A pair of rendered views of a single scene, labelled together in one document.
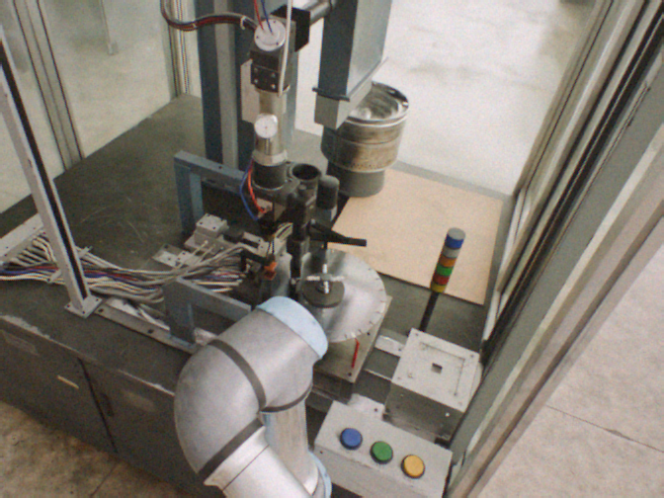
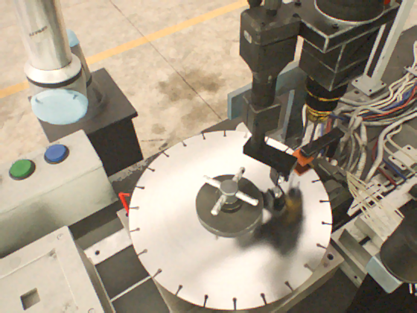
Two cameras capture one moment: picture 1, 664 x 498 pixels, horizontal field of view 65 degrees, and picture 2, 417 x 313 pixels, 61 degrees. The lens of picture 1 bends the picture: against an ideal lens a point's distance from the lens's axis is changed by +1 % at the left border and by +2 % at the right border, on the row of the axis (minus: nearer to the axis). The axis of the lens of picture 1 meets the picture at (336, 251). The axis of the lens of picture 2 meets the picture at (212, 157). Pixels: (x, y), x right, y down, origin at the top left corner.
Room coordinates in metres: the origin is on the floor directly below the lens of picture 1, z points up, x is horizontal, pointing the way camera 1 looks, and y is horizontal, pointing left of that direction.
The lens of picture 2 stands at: (1.10, -0.22, 1.46)
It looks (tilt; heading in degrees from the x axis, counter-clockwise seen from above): 52 degrees down; 133
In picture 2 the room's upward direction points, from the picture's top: 3 degrees counter-clockwise
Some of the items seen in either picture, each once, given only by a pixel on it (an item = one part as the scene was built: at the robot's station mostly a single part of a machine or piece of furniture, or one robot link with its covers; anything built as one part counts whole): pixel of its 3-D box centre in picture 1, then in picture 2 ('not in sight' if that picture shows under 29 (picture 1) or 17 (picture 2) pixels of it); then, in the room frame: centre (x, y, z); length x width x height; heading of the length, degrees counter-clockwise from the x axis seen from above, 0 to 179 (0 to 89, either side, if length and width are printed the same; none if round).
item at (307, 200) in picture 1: (299, 221); (265, 71); (0.91, 0.10, 1.17); 0.06 x 0.05 x 0.20; 64
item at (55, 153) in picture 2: (351, 439); (56, 154); (0.55, -0.09, 0.90); 0.04 x 0.04 x 0.02
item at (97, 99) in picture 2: not in sight; (74, 91); (0.29, 0.10, 0.80); 0.15 x 0.15 x 0.10
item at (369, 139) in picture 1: (360, 142); not in sight; (1.70, -0.03, 0.93); 0.31 x 0.31 x 0.36
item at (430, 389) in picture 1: (429, 384); (48, 311); (0.76, -0.29, 0.82); 0.18 x 0.18 x 0.15; 73
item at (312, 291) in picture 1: (324, 287); (228, 200); (0.92, 0.02, 0.96); 0.11 x 0.11 x 0.03
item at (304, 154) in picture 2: (257, 266); (316, 153); (0.97, 0.21, 0.95); 0.10 x 0.03 x 0.07; 73
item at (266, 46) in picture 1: (300, 69); not in sight; (1.10, 0.14, 1.45); 0.35 x 0.07 x 0.28; 163
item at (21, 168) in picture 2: (381, 453); (22, 170); (0.53, -0.16, 0.90); 0.04 x 0.04 x 0.02
